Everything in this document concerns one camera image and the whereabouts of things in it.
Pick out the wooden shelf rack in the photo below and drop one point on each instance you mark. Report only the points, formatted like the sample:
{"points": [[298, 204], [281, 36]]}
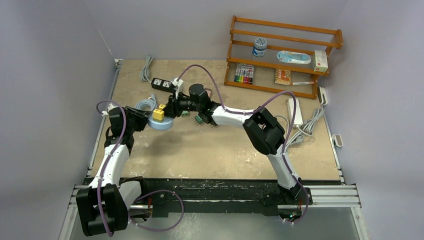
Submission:
{"points": [[280, 37]]}

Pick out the aluminium rail frame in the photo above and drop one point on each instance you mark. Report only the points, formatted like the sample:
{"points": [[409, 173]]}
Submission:
{"points": [[324, 196]]}

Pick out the white red box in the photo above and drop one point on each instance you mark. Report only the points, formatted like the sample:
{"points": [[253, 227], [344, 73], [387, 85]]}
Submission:
{"points": [[320, 61]]}

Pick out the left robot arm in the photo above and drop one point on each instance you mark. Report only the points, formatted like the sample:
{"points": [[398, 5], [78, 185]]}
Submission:
{"points": [[103, 206]]}

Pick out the blue white jar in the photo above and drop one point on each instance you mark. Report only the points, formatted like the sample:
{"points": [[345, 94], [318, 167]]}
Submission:
{"points": [[260, 45]]}

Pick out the round white socket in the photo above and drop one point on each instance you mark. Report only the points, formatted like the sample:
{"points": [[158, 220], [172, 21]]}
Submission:
{"points": [[163, 125]]}

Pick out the green charger plug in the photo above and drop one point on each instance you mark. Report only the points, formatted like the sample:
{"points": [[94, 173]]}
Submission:
{"points": [[185, 114]]}

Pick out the lower white wall clip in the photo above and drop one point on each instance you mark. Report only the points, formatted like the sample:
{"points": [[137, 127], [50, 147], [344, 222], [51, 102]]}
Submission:
{"points": [[337, 140]]}

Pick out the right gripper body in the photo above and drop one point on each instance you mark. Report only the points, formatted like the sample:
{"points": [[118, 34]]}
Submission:
{"points": [[185, 103]]}

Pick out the white pen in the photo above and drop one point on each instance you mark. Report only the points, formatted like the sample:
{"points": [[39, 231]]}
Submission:
{"points": [[302, 83]]}

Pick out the marker pen set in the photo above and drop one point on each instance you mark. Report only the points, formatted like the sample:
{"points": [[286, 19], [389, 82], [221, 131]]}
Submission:
{"points": [[244, 74]]}

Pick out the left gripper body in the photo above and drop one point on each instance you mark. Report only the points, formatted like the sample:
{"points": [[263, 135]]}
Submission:
{"points": [[133, 125]]}

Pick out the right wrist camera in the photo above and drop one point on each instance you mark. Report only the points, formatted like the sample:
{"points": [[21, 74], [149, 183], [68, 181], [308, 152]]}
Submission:
{"points": [[177, 86]]}

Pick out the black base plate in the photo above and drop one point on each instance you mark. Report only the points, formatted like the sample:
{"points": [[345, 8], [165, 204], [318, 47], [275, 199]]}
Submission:
{"points": [[162, 196]]}

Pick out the blue oval package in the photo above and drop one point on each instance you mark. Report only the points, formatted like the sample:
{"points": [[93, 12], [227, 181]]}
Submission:
{"points": [[291, 57]]}

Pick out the white wall clip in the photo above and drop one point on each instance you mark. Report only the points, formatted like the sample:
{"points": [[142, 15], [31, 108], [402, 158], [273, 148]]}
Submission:
{"points": [[337, 140], [322, 96]]}

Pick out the small orange notebook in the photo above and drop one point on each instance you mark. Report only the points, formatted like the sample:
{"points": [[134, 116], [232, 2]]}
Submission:
{"points": [[282, 76]]}

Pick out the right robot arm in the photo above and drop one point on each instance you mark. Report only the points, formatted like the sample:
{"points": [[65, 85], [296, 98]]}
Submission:
{"points": [[263, 130]]}

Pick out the white power strip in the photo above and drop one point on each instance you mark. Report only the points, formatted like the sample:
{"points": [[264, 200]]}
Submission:
{"points": [[295, 113]]}

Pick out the black power strip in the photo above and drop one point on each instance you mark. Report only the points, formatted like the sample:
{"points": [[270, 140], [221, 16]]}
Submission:
{"points": [[162, 85]]}

